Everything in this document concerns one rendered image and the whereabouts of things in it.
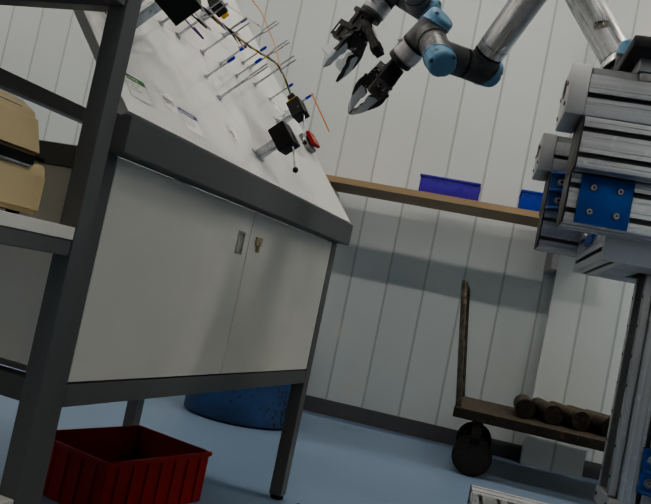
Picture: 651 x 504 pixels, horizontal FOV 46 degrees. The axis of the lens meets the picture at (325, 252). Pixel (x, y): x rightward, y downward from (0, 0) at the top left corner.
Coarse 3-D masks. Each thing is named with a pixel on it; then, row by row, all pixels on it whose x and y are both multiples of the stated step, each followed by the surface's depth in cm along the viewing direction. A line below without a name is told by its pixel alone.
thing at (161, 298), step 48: (144, 192) 139; (192, 192) 154; (144, 240) 142; (192, 240) 158; (240, 240) 179; (96, 288) 131; (144, 288) 145; (192, 288) 161; (96, 336) 134; (144, 336) 147; (192, 336) 164
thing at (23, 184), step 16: (0, 96) 109; (0, 112) 108; (16, 112) 111; (32, 112) 116; (0, 128) 108; (16, 128) 111; (32, 128) 115; (0, 144) 106; (16, 144) 110; (32, 144) 114; (0, 160) 106; (16, 160) 108; (32, 160) 111; (0, 176) 106; (16, 176) 109; (32, 176) 112; (0, 192) 106; (16, 192) 110; (32, 192) 113; (16, 208) 111; (32, 208) 113
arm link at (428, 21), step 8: (432, 8) 192; (424, 16) 192; (432, 16) 191; (440, 16) 190; (416, 24) 194; (424, 24) 192; (432, 24) 191; (440, 24) 190; (448, 24) 191; (408, 32) 196; (416, 32) 193; (448, 32) 194; (408, 40) 195; (416, 40) 194; (416, 48) 195
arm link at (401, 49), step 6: (402, 42) 197; (396, 48) 198; (402, 48) 196; (408, 48) 195; (396, 54) 198; (402, 54) 197; (408, 54) 196; (414, 54) 196; (402, 60) 197; (408, 60) 197; (414, 60) 197; (408, 66) 200
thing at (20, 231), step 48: (0, 0) 129; (48, 0) 125; (96, 0) 121; (96, 96) 118; (96, 144) 118; (96, 192) 120; (0, 240) 103; (48, 240) 112; (48, 288) 117; (48, 336) 116; (48, 384) 117
